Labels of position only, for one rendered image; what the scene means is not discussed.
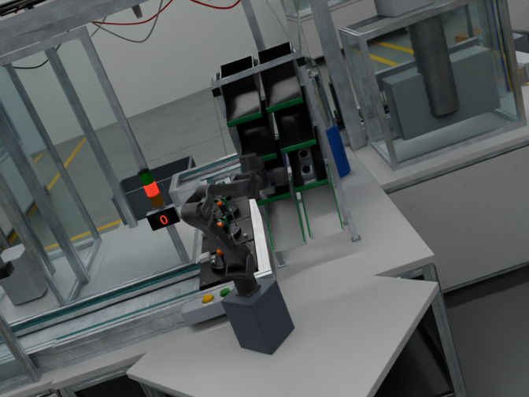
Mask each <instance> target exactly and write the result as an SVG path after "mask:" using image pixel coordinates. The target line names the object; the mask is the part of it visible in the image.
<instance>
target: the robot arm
mask: <svg viewBox="0 0 529 397"><path fill-rule="evenodd" d="M239 161H240V164H241V169H242V172H241V173H237V174H235V177H234V178H233V181H231V182H228V183H227V184H202V185H199V186H198V187H197V188H196V190H195V192H194V193H193V194H192V195H191V196H190V197H189V198H188V199H187V200H186V202H185V203H184V204H183V206H182V209H181V210H180V215H181V218H182V220H183V221H184V222H186V223H187V224H188V225H190V226H192V227H195V228H198V229H200V230H201V231H202V232H203V233H204V234H205V235H206V236H207V237H208V238H209V239H210V240H211V241H212V242H213V243H214V244H215V245H216V247H217V248H218V249H219V250H220V251H221V252H222V253H223V254H224V260H225V262H226V263H227V266H226V273H225V276H226V277H227V278H228V279H234V280H233V282H234V284H235V287H236V289H237V292H236V293H235V294H236V295H239V296H244V297H250V296H251V295H252V294H253V293H254V292H255V291H256V290H257V289H258V288H259V287H260V286H261V285H260V284H257V281H256V278H255V276H254V273H255V272H256V269H255V263H254V258H253V255H252V253H251V250H250V249H249V248H248V247H247V245H245V244H235V243H234V242H233V241H232V240H231V238H230V237H229V236H228V235H227V234H226V233H225V232H224V231H223V230H222V228H221V227H220V226H219V225H218V224H217V223H216V222H215V221H214V220H213V212H212V208H213V206H214V204H213V197H214V196H218V195H229V196H230V197H234V198H238V197H246V196H248V199H258V198H259V197H258V193H257V192H258V191H260V190H264V189H265V188H267V187H268V184H270V181H271V185H272V186H282V185H286V184H287V183H288V180H287V173H286V169H285V168H284V167H282V168H277V169H269V171H268V174H267V170H265V160H264V159H263V158H262V157H257V156H256V154H247V155H243V156H240V157H239ZM267 176H268V177H267ZM202 198H206V199H205V201H204V202H200V201H201V200H202Z"/></svg>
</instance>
